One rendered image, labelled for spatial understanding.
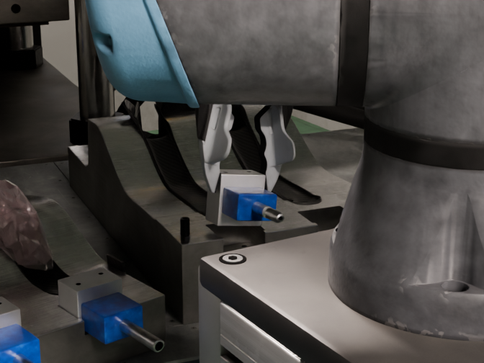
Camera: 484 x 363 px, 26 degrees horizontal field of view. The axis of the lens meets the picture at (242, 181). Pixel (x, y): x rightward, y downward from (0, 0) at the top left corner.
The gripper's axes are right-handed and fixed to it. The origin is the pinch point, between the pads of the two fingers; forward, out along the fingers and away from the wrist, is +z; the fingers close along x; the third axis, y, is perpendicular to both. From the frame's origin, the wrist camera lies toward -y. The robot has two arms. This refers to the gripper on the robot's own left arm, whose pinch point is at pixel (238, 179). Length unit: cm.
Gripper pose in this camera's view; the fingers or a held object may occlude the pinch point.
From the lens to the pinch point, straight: 109.1
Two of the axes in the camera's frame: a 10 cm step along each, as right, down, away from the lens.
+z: -0.8, 9.9, 1.3
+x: 9.2, 0.2, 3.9
